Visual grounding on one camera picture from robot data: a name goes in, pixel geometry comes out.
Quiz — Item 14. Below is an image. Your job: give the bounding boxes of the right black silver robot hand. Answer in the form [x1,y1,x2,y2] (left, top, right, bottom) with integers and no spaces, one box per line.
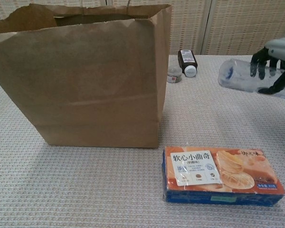
[250,37,285,95]

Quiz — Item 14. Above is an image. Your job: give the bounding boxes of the clear plastic water bottle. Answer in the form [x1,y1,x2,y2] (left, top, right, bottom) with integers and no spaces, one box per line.
[218,58,285,100]

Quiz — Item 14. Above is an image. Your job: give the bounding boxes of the orange cookie box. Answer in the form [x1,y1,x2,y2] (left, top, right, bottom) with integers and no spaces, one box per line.
[161,145,285,207]

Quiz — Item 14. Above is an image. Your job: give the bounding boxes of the dark brown bottle white cap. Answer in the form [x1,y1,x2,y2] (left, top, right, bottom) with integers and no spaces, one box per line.
[177,49,198,78]

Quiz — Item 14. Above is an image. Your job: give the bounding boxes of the brown paper bag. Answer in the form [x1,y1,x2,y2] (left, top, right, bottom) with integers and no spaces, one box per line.
[0,0,173,149]

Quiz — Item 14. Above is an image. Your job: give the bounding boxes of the woven folding screen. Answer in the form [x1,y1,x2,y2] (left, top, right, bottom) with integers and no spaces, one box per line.
[0,0,285,57]

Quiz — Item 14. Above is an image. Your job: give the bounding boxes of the small round clip jar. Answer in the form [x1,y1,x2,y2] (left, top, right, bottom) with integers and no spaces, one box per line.
[167,66,183,84]

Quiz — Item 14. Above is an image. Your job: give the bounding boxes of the white woven tablecloth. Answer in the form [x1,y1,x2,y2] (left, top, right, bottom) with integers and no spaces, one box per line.
[0,54,285,228]

